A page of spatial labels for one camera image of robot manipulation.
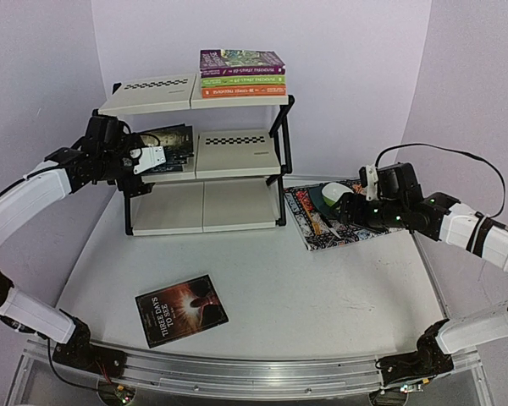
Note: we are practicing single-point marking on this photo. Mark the dark blue Nineteen Eighty-Four book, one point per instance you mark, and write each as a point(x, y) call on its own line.
point(176, 160)

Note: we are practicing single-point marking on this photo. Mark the orange 78-Storey Treehouse book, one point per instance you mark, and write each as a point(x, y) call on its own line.
point(244, 90)

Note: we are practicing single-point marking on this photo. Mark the teal plate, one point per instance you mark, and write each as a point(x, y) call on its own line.
point(315, 195)

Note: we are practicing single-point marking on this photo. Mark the beige three-tier shelf rack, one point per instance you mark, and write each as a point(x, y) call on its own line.
point(235, 179)

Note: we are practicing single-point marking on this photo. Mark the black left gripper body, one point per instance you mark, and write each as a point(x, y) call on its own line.
point(114, 166)

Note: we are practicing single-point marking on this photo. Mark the green Alice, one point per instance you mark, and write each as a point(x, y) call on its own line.
point(173, 139)

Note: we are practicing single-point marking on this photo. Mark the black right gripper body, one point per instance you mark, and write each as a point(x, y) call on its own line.
point(349, 207)

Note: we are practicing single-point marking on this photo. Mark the dark red black book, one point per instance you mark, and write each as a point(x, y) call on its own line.
point(179, 311)

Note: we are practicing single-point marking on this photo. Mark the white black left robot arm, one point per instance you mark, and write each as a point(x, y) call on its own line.
point(108, 152)

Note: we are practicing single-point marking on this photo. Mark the floral Little Women book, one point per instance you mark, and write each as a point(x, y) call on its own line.
point(167, 168)

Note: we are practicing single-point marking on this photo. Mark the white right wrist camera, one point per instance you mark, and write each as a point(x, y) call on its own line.
point(369, 181)

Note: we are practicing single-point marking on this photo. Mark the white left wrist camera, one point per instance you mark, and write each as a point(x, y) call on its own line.
point(147, 157)

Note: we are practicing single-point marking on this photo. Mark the purple 117-Storey Treehouse book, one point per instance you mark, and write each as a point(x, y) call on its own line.
point(230, 62)

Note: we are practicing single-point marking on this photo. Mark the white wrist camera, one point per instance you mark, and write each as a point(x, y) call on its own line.
point(369, 181)
point(147, 157)

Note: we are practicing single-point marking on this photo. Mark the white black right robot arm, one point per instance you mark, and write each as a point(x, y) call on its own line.
point(446, 219)

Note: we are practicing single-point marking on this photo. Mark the patterned fabric placemat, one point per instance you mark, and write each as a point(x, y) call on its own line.
point(313, 231)

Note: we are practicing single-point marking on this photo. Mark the green white bowl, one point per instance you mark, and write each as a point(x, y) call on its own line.
point(332, 192)

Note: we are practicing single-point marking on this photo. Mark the green 65-Storey Treehouse book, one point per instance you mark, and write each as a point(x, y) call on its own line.
point(277, 79)

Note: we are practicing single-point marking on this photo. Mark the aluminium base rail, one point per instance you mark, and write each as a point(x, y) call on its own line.
point(39, 381)

